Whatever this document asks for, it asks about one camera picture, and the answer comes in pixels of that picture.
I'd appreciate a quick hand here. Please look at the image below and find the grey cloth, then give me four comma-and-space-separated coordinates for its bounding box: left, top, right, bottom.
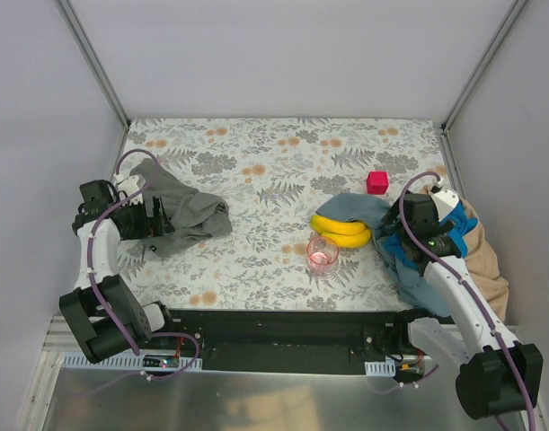
130, 159, 233, 259

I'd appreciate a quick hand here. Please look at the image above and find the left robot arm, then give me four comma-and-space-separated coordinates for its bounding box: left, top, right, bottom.
59, 174, 173, 364

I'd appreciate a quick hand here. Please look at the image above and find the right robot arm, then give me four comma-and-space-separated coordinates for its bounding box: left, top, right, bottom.
382, 189, 544, 429

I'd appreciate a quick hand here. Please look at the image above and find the light blue cloth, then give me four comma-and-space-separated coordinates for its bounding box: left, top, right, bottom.
316, 193, 451, 318

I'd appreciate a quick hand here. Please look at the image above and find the bright blue cloth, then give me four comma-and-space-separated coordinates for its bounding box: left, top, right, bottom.
380, 193, 478, 275

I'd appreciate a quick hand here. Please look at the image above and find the beige cloth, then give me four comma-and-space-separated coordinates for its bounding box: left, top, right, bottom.
442, 198, 509, 320

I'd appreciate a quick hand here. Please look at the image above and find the pink cube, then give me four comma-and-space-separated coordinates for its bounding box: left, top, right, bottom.
366, 171, 389, 196

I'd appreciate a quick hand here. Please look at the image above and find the yellow banana bunch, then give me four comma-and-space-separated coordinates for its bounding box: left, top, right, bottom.
310, 215, 372, 249

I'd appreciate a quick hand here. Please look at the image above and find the pink plastic cup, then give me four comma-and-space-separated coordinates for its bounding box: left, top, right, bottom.
306, 236, 340, 274

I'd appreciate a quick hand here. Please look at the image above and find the floral tablecloth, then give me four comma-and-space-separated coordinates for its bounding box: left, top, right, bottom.
118, 118, 446, 312

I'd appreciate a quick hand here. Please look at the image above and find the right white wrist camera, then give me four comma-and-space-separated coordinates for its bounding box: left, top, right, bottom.
429, 179, 460, 222

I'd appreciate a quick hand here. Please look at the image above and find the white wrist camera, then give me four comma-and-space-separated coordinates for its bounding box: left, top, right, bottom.
429, 179, 460, 222
113, 174, 146, 206

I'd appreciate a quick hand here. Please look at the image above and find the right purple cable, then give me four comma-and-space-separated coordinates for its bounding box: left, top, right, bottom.
367, 172, 538, 431

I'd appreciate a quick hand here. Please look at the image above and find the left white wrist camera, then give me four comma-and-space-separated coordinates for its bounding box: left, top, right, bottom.
113, 174, 146, 206

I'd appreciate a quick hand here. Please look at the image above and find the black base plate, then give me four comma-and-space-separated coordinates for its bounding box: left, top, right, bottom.
169, 309, 430, 375

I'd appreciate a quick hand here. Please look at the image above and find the left white cable duct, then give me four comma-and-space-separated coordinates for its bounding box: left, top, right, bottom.
63, 353, 202, 373

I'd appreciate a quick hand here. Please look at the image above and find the white cable duct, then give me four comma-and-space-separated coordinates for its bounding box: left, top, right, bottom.
364, 360, 396, 377
63, 353, 202, 373

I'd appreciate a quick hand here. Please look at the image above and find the right white cable duct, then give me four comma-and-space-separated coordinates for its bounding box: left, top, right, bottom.
364, 360, 396, 377

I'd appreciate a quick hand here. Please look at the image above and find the left aluminium frame post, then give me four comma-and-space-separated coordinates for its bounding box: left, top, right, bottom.
54, 0, 130, 129

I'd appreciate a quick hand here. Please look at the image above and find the aluminium frame post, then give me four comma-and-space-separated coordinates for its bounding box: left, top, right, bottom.
54, 0, 130, 129
440, 0, 529, 132

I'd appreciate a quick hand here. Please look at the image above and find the right aluminium frame post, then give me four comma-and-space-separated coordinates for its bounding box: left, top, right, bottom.
440, 0, 529, 132

